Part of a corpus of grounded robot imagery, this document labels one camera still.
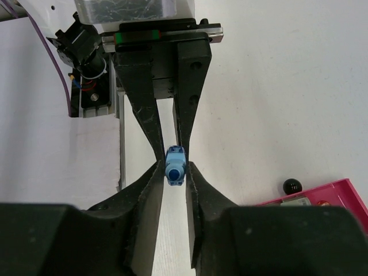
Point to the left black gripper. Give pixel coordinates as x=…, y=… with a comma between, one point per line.
x=143, y=85

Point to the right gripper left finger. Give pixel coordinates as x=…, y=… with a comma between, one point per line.
x=114, y=237

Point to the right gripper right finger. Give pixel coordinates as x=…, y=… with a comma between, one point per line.
x=228, y=239

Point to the blue correction tape pen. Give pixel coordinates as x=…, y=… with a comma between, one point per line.
x=175, y=165

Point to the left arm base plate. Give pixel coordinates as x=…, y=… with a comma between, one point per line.
x=93, y=98

